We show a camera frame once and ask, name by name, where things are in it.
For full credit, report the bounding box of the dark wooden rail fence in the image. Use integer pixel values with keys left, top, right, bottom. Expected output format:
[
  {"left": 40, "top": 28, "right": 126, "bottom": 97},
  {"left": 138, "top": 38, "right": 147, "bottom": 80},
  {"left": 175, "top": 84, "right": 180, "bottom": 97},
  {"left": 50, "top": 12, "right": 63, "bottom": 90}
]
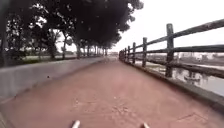
[{"left": 118, "top": 18, "right": 224, "bottom": 80}]

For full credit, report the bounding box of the row of trees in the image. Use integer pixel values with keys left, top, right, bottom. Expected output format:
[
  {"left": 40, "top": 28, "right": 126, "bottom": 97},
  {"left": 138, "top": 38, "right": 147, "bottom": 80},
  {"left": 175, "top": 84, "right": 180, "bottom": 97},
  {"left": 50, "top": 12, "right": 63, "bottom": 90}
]
[{"left": 0, "top": 0, "right": 145, "bottom": 68}]

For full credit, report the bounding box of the grey stone kerb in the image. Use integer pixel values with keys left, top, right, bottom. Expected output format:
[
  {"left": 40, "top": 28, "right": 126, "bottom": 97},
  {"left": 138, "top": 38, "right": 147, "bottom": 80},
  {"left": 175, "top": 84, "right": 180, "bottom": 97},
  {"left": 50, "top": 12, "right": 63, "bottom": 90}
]
[{"left": 123, "top": 60, "right": 224, "bottom": 113}]

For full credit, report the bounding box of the shaded grass strip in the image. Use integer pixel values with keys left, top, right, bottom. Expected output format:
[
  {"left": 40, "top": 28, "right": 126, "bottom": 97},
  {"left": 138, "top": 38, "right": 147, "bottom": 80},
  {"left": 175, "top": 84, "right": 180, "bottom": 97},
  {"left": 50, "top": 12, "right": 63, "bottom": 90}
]
[{"left": 6, "top": 54, "right": 80, "bottom": 65}]

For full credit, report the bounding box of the grey concrete strip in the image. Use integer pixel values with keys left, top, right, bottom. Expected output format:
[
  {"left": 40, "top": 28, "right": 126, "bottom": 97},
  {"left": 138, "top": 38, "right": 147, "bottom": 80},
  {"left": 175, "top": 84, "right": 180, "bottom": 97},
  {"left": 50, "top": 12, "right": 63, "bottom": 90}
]
[{"left": 0, "top": 56, "right": 105, "bottom": 103}]

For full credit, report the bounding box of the red paved path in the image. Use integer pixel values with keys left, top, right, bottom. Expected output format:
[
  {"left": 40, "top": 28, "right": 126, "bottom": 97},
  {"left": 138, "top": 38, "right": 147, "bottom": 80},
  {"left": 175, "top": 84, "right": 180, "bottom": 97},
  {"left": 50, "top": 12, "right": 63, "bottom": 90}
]
[{"left": 0, "top": 58, "right": 224, "bottom": 128}]

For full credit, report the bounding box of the pale water surface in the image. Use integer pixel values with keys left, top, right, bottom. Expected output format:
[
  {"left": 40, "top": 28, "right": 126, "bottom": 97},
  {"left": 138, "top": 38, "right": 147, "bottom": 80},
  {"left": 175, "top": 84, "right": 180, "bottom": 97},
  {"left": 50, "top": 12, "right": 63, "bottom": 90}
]
[{"left": 134, "top": 59, "right": 224, "bottom": 98}]

